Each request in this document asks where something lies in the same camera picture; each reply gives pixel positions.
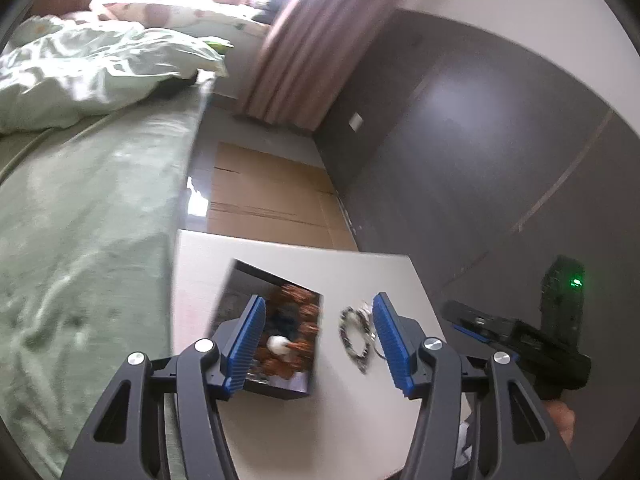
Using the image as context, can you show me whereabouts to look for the dark grey wardrobe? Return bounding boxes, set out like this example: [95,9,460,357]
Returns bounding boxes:
[316,11,639,361]

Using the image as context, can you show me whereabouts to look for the flattened cardboard sheet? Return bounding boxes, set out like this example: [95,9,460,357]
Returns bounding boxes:
[207,142,357,252]

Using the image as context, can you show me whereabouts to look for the pink right curtain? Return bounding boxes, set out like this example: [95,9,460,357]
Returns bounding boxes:
[238,0,400,131]

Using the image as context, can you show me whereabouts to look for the black jewelry box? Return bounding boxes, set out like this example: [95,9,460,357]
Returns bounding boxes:
[207,259,322,400]

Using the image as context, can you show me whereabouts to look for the white wall socket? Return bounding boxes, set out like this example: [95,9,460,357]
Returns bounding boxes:
[348,113,363,131]

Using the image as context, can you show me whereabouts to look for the floral window seat cushion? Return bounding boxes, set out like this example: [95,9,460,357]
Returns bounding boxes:
[104,0,270,36]

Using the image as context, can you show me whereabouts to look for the light green duvet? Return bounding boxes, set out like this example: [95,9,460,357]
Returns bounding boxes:
[1,15,228,134]

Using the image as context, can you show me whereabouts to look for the green bed mattress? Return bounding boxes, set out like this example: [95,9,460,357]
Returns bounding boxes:
[1,76,214,479]

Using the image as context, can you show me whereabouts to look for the person's right hand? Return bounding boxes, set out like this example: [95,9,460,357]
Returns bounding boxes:
[544,400,575,448]

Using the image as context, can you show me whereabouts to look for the brown rudraksha bead bracelet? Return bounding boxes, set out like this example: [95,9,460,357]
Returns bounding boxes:
[252,283,321,380]

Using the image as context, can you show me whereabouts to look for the black white bead bracelet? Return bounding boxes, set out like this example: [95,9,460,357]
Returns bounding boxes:
[338,305,376,375]

